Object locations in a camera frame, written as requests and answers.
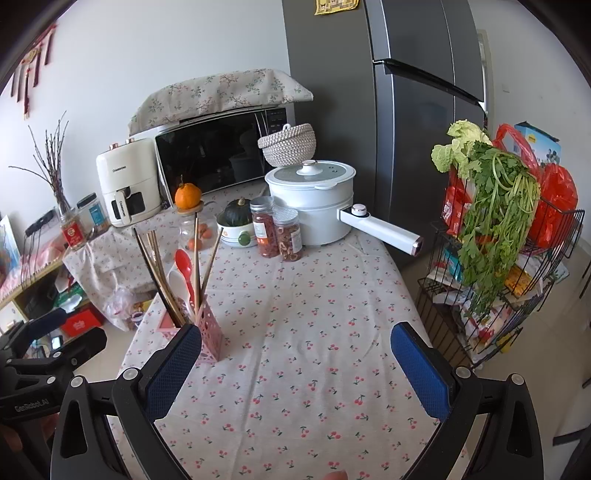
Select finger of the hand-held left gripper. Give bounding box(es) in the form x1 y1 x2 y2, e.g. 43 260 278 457
8 327 108 371
0 306 68 357

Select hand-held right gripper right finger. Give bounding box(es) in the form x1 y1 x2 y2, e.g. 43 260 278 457
390 321 546 480

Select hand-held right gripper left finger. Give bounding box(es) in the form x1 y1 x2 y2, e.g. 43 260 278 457
50 323 204 480

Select pink utensil holder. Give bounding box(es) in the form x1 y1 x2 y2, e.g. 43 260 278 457
156 299 223 364

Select white plastic spoon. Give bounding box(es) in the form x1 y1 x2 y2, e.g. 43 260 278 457
167 267 195 320

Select wooden chopstick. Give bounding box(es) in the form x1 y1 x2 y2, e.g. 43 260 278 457
133 228 182 326
200 226 224 306
193 216 200 320
153 230 187 317
147 232 185 320
139 233 184 324

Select red plastic spoon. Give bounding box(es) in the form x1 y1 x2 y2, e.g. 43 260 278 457
174 248 198 315

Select red box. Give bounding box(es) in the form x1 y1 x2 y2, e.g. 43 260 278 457
59 308 105 339

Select clear plastic bag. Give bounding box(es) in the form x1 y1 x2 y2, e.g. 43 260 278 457
102 285 140 332

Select cherry print tablecloth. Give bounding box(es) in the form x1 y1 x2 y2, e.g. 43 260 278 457
62 202 186 334
117 188 468 480

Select red label tin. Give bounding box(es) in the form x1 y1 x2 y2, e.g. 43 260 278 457
58 220 89 251

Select clear container with blue label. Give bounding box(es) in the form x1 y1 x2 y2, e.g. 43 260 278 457
76 192 111 239

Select yellow packet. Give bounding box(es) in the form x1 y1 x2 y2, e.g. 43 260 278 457
502 267 537 297

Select glass jar with wooden lid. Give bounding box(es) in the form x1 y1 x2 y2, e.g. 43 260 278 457
177 203 219 253

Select dry branches in glass vase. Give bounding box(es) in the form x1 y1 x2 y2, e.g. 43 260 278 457
8 110 78 223

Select jar of red spice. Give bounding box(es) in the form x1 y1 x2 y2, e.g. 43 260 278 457
250 196 281 258

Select dark green pumpkin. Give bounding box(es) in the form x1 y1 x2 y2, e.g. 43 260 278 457
221 197 254 227

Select red snack package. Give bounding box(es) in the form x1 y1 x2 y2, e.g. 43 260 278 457
440 170 477 237

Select cream air fryer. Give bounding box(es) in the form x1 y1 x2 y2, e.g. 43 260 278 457
95 137 163 228

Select jar of dried fruit slices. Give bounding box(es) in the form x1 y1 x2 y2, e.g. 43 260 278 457
273 207 304 263

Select large orange with stem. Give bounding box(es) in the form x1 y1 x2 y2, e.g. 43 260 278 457
174 175 203 210

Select bunch of leafy greens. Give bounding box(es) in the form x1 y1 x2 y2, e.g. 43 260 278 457
454 140 542 320

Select white electric pot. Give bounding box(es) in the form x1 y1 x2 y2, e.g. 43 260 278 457
264 159 424 256

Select black microwave oven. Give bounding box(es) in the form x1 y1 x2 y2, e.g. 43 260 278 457
154 106 290 197

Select red plastic bag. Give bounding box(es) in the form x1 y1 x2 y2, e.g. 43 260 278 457
493 123 580 251

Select napa cabbage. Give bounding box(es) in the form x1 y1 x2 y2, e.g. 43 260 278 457
431 119 493 182

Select blue cardboard box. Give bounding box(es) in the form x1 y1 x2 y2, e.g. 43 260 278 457
512 120 563 168

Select grey refrigerator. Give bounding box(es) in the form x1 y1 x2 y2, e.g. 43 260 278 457
281 0 491 269

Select floral cloth cover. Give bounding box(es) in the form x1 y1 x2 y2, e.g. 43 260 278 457
128 68 314 135

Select yellow fridge decoration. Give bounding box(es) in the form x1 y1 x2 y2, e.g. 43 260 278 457
314 0 360 16

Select black wire rack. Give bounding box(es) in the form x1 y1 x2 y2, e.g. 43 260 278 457
417 193 585 371

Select white bowl with green handle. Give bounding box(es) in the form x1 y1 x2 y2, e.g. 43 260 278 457
215 213 257 248

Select woven rope basket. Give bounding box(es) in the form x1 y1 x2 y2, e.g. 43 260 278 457
257 123 317 168

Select red hanging wall ornament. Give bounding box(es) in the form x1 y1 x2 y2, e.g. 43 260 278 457
10 22 59 117

